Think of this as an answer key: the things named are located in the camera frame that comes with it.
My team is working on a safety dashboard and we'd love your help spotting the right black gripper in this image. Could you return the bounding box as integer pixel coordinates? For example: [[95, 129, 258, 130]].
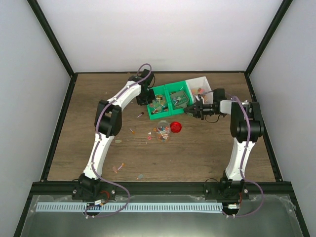
[[183, 100, 219, 120]]

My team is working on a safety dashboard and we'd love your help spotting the green double candy bin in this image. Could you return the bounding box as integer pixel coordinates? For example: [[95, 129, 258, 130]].
[[147, 80, 191, 120]]

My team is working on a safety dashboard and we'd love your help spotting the white candy bin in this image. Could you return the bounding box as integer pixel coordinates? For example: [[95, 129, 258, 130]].
[[185, 76, 213, 104]]

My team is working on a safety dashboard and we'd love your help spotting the clear plastic jar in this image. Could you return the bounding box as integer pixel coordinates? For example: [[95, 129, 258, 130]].
[[156, 120, 170, 142]]

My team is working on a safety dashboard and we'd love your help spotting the green slotted scoop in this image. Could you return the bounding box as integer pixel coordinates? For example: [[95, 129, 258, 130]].
[[170, 90, 192, 116]]

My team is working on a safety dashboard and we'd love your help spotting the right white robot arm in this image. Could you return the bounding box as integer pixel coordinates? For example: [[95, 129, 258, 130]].
[[184, 88, 264, 199]]

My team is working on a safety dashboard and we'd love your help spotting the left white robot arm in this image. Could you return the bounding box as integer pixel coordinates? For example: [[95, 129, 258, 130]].
[[74, 69, 155, 199]]

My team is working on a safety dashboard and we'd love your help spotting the red jar lid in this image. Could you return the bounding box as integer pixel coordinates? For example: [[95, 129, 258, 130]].
[[170, 121, 182, 133]]

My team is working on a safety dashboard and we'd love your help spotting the light blue slotted strip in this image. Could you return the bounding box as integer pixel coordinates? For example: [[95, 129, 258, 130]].
[[36, 202, 223, 213]]

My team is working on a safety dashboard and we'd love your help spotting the spilled candy near rail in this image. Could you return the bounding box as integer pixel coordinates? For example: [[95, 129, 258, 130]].
[[136, 174, 144, 180]]

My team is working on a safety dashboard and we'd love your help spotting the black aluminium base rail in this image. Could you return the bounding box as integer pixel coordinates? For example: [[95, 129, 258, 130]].
[[31, 181, 294, 200]]

